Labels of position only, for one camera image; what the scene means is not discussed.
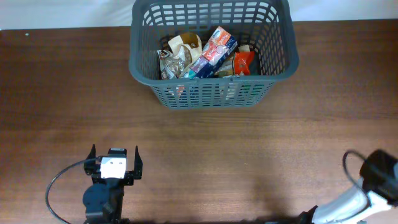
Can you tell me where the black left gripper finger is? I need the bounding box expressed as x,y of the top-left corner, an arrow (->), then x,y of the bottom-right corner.
133,146 -> 143,180
84,144 -> 96,170

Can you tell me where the brown snack bag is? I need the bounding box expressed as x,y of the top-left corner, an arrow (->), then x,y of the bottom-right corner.
157,32 -> 202,80

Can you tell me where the blue Kleenex tissue multipack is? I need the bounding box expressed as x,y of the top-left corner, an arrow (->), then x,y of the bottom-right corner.
181,26 -> 238,79

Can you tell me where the red brown biscuit packet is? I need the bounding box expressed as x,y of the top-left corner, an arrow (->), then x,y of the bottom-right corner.
215,52 -> 255,78

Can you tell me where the beige clear snack bag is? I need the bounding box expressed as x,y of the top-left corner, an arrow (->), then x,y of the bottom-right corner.
238,45 -> 250,52

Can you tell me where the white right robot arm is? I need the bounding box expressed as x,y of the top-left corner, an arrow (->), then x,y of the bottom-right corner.
294,149 -> 397,224

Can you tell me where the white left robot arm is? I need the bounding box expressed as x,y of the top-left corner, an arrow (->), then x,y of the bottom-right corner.
82,146 -> 143,224

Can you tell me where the grey plastic lattice basket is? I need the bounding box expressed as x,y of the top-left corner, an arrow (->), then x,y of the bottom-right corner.
129,0 -> 299,109

